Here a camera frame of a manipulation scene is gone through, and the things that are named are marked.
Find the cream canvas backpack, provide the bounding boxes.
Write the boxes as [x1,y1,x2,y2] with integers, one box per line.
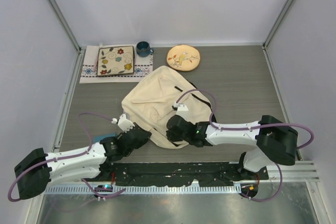
[121,66,212,149]

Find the blue small box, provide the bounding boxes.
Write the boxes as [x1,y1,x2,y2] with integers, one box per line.
[93,133,118,143]

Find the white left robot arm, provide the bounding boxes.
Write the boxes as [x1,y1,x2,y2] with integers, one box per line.
[13,124,152,200]

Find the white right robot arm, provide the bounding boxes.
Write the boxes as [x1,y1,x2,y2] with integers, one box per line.
[166,115,298,179]

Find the white embroidered placemat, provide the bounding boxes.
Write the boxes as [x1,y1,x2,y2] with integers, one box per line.
[79,45,153,83]

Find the round bird ceramic plate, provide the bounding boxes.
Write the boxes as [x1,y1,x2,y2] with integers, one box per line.
[166,45,201,71]

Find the square floral ceramic plate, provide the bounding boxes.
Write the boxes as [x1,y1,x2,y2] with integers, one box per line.
[97,46,135,77]

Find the dark blue ceramic mug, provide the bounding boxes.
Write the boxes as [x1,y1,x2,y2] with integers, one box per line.
[136,41,154,57]

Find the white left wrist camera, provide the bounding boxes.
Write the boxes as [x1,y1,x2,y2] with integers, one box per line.
[111,113,135,132]

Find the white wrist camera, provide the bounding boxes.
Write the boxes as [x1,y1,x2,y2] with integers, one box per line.
[172,102,189,119]
[111,113,135,132]

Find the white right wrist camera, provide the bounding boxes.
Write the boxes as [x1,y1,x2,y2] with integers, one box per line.
[172,102,189,119]

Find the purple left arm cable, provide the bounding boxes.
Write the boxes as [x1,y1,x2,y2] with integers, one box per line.
[7,112,127,204]

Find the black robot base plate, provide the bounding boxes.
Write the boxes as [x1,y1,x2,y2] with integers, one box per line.
[87,162,269,187]

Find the white slotted cable duct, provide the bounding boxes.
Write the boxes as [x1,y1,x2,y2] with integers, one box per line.
[45,183,241,195]

